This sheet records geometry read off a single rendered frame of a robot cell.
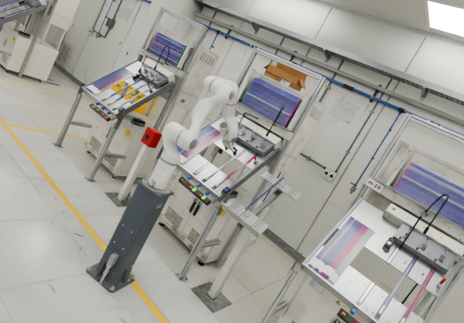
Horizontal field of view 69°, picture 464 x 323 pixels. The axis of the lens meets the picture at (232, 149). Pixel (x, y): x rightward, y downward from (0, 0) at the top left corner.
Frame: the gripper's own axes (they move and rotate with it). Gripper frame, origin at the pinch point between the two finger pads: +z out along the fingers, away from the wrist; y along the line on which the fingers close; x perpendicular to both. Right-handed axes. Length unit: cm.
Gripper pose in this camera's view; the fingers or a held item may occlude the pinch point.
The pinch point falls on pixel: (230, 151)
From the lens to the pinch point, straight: 271.8
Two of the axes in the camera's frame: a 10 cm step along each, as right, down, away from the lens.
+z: 1.5, 6.2, 7.7
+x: -6.9, 6.2, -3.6
